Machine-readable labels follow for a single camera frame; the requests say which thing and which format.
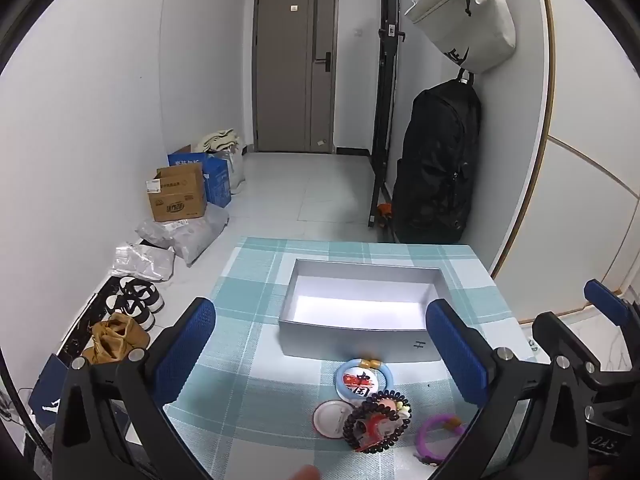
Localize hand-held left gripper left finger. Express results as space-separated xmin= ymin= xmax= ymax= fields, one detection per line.
xmin=52 ymin=296 xmax=217 ymax=480

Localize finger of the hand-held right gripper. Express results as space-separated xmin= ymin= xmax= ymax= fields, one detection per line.
xmin=531 ymin=311 xmax=618 ymax=401
xmin=584 ymin=279 xmax=640 ymax=341

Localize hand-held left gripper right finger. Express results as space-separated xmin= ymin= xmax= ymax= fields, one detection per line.
xmin=425 ymin=298 xmax=601 ymax=480

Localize light blue ring bracelet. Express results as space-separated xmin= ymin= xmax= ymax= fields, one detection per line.
xmin=334 ymin=357 xmax=396 ymax=403

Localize purple ring bracelet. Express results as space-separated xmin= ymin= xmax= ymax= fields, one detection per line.
xmin=416 ymin=412 xmax=468 ymax=466

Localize round badge with red print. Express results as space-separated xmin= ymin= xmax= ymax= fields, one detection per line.
xmin=342 ymin=366 xmax=386 ymax=401

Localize silver grey cardboard box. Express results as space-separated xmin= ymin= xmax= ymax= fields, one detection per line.
xmin=277 ymin=258 xmax=453 ymax=363

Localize pink and red charm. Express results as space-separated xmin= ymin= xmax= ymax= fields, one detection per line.
xmin=357 ymin=417 xmax=396 ymax=443

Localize dark bead bracelet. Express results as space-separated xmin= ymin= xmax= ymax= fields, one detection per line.
xmin=342 ymin=390 xmax=413 ymax=455

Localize plain white round badge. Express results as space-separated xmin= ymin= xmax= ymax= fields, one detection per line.
xmin=313 ymin=399 xmax=358 ymax=440

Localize black and white sneaker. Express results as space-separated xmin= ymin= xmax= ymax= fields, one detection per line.
xmin=105 ymin=292 xmax=156 ymax=331
xmin=117 ymin=277 xmax=165 ymax=313

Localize teal checkered tablecloth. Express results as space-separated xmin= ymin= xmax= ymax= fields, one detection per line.
xmin=162 ymin=236 xmax=526 ymax=480

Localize small crumpled plastic parcel bag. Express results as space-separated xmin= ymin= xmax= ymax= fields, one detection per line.
xmin=111 ymin=243 xmax=176 ymax=282

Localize large grey parcel bag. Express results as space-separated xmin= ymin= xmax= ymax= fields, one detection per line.
xmin=136 ymin=203 xmax=230 ymax=267

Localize dark blue shoe box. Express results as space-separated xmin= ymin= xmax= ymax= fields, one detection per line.
xmin=27 ymin=353 xmax=71 ymax=423

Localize brown cardboard box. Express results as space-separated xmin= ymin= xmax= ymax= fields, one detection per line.
xmin=146 ymin=162 xmax=207 ymax=223

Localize white wardrobe with gold trim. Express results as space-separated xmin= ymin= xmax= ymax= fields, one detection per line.
xmin=492 ymin=0 xmax=640 ymax=326

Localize blue cardboard box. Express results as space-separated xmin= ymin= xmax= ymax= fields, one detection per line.
xmin=167 ymin=144 xmax=233 ymax=207

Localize black backpack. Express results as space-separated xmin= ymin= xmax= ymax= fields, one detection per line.
xmin=391 ymin=78 xmax=483 ymax=245

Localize white tote bag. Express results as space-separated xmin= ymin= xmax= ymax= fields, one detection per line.
xmin=215 ymin=145 xmax=247 ymax=193

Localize beige folded cloth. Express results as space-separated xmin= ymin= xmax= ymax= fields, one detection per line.
xmin=197 ymin=129 xmax=240 ymax=153

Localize black metal rack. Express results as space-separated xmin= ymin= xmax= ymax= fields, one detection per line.
xmin=367 ymin=0 xmax=406 ymax=228

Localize grey door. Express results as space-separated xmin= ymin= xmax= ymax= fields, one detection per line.
xmin=251 ymin=0 xmax=341 ymax=154

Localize white hanging bag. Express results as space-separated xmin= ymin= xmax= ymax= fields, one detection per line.
xmin=404 ymin=0 xmax=517 ymax=75

